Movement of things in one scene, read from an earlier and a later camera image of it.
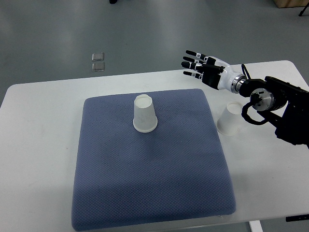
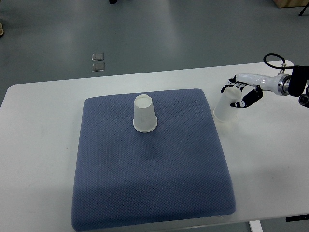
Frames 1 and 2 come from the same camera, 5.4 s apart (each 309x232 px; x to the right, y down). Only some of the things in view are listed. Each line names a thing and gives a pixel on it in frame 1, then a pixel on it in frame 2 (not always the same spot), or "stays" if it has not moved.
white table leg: (256, 226) stays
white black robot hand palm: (216, 73) → (266, 83)
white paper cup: (228, 123) → (223, 111)
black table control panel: (297, 217) stays
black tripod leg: (303, 9) stays
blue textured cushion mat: (122, 176) stays
